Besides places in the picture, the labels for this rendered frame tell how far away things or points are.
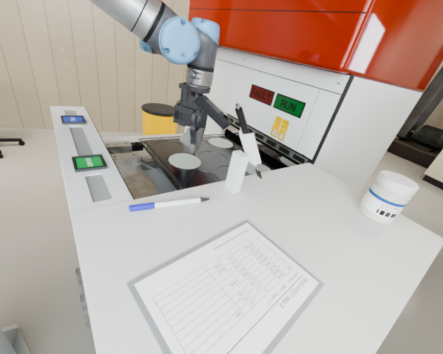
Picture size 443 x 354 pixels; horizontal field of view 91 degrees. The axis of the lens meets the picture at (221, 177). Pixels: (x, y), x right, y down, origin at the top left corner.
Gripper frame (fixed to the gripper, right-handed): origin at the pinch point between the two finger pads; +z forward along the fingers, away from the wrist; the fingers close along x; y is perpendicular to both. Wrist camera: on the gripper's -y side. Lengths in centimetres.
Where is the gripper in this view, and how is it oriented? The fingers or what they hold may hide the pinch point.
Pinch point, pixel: (195, 151)
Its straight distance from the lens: 72.5
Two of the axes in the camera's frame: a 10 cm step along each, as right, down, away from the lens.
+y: -9.3, -3.2, 1.8
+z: -1.9, 8.4, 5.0
